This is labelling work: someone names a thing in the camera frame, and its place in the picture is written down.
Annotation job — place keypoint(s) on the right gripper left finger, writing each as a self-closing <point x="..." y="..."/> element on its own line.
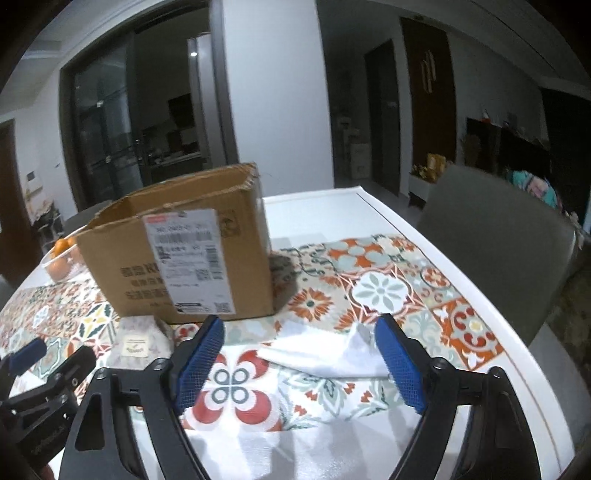
<point x="101" y="443"/>

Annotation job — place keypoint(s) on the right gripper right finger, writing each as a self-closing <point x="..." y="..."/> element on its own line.
<point x="498" y="443"/>

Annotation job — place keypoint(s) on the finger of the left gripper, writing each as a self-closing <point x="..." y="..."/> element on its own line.
<point x="58" y="389"/>
<point x="24" y="358"/>

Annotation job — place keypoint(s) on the beige patterned tissue pouch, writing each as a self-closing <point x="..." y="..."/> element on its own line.
<point x="140" y="340"/>

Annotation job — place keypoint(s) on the white cloth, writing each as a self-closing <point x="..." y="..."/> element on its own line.
<point x="326" y="354"/>

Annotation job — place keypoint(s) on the basket of oranges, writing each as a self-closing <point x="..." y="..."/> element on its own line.
<point x="64" y="260"/>

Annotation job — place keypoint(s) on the small shelf rack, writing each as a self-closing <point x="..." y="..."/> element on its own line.
<point x="48" y="226"/>

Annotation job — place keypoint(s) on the cardboard box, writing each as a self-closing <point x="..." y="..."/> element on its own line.
<point x="185" y="248"/>

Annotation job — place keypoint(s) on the grey chair right side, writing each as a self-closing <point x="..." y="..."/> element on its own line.
<point x="516" y="249"/>

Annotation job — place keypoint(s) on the patterned table runner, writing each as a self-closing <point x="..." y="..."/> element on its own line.
<point x="333" y="287"/>

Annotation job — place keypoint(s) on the white low cabinet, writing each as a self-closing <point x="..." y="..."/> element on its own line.
<point x="422" y="180"/>

